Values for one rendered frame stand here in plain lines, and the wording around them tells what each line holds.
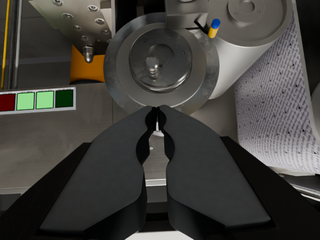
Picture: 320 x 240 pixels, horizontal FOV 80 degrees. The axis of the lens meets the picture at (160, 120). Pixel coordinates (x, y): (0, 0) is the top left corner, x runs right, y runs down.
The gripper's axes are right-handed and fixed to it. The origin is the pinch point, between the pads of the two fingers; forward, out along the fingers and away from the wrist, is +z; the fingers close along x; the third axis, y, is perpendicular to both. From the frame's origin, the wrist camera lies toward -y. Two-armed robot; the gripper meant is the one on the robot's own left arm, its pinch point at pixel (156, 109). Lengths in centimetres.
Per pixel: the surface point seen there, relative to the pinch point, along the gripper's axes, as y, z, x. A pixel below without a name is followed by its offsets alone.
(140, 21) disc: -3.8, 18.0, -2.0
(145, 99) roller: 4.4, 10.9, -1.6
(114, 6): -5.6, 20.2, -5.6
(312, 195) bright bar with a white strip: 22.8, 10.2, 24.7
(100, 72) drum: 51, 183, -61
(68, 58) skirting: 52, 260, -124
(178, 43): -1.5, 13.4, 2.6
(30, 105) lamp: 19, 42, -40
